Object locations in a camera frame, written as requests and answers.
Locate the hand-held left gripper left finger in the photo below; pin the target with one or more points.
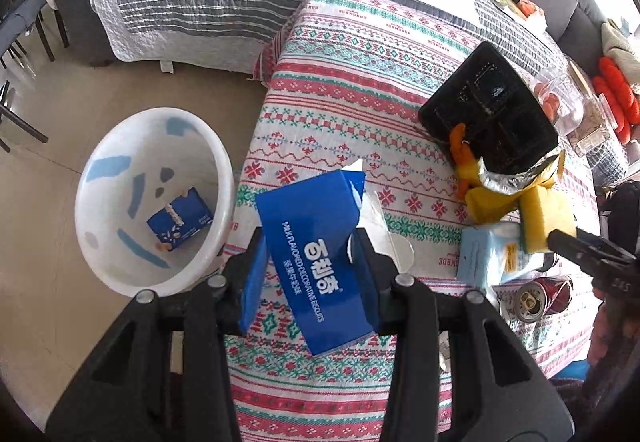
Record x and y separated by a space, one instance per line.
252 282

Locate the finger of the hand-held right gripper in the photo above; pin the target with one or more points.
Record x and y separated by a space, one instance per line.
590 249

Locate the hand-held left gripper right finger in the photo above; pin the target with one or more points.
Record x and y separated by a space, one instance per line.
372 277

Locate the yellow sponge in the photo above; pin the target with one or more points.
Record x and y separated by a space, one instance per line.
545 217

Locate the red soda can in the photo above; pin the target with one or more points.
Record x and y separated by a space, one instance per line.
550 294

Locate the blue biscuit box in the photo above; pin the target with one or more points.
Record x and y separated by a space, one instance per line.
310 262

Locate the light blue tissue pack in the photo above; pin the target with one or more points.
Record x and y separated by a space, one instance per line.
485 252

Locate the yellow foil wrapper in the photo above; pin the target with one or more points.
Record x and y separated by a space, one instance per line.
487 207

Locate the orange toy piece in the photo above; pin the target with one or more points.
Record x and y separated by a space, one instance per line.
462 156

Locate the white plastic basin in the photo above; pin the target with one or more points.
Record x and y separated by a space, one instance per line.
125 141

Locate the small blue snack box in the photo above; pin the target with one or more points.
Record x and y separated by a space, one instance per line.
182 222

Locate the clear container of oats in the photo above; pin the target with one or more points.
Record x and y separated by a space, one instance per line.
592 126

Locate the small orange fruits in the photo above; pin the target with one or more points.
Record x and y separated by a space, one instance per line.
549 104

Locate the clear plastic container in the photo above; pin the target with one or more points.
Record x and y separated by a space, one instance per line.
567 96

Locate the black plastic tray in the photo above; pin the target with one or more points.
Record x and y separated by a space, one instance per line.
500 121

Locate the orange knitted toy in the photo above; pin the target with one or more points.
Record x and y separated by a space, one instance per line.
617 86

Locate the patterned red green tablecloth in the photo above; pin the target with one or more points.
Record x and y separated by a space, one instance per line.
350 86

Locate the small orange packet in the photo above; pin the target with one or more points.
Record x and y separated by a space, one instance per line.
530 9

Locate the dark chair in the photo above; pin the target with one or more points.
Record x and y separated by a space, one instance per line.
20 16

